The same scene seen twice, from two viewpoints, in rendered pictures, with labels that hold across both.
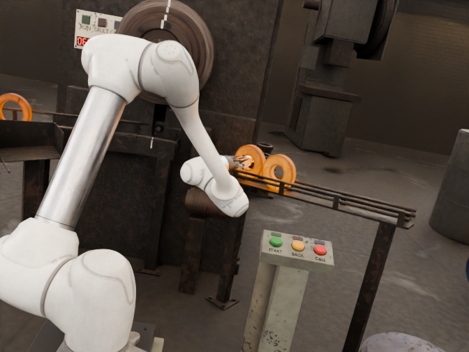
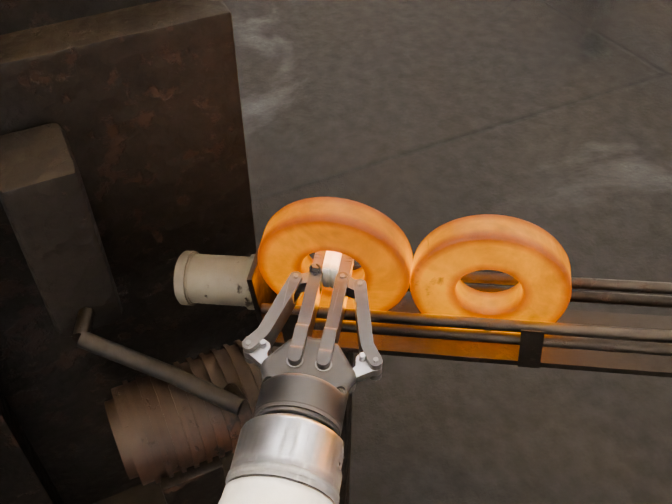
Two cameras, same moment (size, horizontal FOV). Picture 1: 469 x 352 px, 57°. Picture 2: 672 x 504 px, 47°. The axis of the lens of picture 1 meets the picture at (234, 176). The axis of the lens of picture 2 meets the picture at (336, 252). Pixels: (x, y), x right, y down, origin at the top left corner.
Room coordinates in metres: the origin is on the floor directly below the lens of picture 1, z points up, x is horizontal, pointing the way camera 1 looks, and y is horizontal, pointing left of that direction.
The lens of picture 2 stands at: (1.39, 0.17, 1.30)
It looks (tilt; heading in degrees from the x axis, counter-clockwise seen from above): 46 degrees down; 335
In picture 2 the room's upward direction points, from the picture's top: straight up
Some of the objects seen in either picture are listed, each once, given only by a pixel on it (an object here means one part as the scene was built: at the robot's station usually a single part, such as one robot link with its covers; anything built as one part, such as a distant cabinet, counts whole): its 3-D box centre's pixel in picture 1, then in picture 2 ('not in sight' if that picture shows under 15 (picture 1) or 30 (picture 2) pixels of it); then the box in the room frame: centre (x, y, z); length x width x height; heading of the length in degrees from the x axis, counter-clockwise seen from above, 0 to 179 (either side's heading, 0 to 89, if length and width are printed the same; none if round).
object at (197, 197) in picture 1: (202, 242); (222, 484); (1.93, 0.10, 0.27); 0.22 x 0.13 x 0.53; 90
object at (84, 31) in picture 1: (102, 33); not in sight; (2.17, 0.76, 1.15); 0.26 x 0.02 x 0.18; 90
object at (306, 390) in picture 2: (228, 163); (305, 386); (1.74, 0.03, 0.73); 0.09 x 0.08 x 0.07; 145
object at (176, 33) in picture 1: (160, 53); not in sight; (1.97, 0.42, 1.11); 0.28 x 0.06 x 0.28; 90
